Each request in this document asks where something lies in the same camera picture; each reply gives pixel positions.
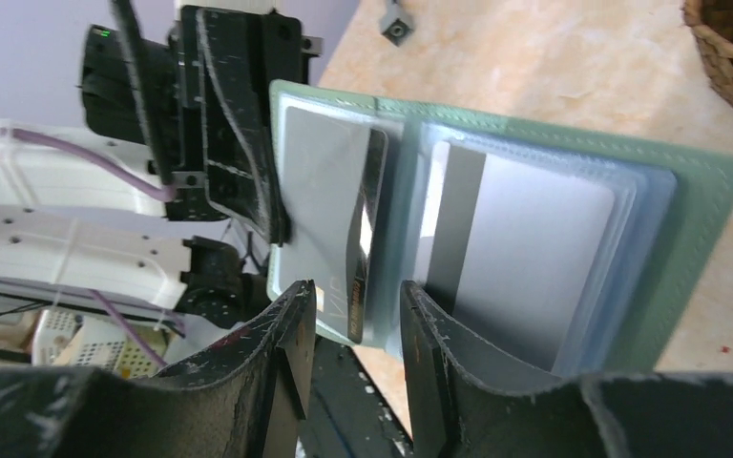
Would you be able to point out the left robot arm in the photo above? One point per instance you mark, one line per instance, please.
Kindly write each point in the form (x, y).
(43, 167)

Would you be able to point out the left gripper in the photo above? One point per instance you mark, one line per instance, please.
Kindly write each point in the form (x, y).
(199, 102)

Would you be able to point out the white perforated storage bin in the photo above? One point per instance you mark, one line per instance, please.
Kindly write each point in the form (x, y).
(65, 338)

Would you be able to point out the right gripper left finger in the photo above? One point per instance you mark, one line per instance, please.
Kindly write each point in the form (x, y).
(242, 396)

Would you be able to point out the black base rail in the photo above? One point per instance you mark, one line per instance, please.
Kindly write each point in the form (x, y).
(348, 416)

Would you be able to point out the dark grey credit card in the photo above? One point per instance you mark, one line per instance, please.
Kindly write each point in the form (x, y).
(331, 176)

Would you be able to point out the grey plastic connector piece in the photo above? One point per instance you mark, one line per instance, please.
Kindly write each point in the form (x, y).
(397, 24)

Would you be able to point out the green card holder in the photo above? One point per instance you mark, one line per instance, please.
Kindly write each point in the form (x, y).
(672, 205)

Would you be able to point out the white credit card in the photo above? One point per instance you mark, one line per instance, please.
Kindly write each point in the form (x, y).
(509, 246)

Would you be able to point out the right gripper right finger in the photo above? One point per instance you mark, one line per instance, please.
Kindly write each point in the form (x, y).
(468, 398)

